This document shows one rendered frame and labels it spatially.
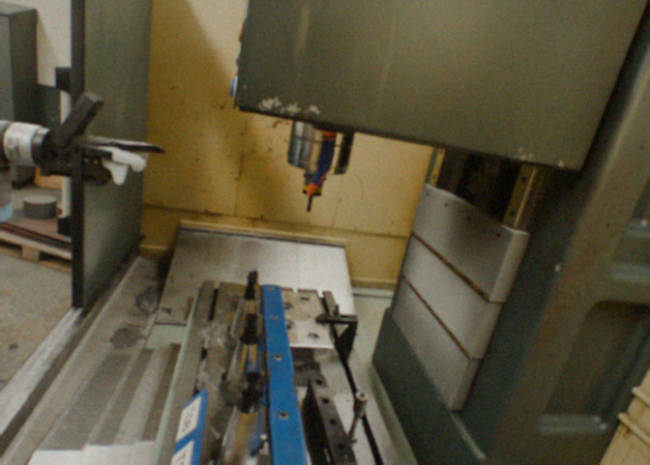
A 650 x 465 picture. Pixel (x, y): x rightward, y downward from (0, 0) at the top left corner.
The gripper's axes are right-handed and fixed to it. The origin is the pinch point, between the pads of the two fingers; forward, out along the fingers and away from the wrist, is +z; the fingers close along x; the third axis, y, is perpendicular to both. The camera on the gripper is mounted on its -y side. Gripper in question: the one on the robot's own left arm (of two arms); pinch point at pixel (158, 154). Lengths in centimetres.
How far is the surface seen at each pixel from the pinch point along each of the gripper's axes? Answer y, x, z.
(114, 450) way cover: 69, 6, -4
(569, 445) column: 53, 19, 105
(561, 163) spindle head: -13, 17, 74
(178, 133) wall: 11, -115, -17
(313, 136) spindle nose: -8.0, -8.1, 31.0
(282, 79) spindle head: -17.6, 17.3, 20.7
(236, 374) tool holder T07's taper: 19.9, 37.3, 19.3
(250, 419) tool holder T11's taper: 16, 48, 21
